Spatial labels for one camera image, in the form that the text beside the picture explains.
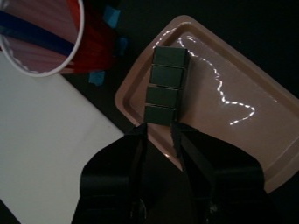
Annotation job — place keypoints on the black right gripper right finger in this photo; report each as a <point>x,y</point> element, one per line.
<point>229,180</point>

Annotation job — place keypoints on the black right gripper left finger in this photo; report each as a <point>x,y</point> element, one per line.
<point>112,180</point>

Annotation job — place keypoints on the red plastic cup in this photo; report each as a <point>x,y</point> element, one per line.
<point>42,49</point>

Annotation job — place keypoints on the blue toy knife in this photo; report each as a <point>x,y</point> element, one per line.
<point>34,35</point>

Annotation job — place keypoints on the blue tape piece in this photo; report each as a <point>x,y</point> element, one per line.
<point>96,78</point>
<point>112,16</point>
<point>122,46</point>

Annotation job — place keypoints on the pink rectangular plate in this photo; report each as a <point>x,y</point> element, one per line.
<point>240,87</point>

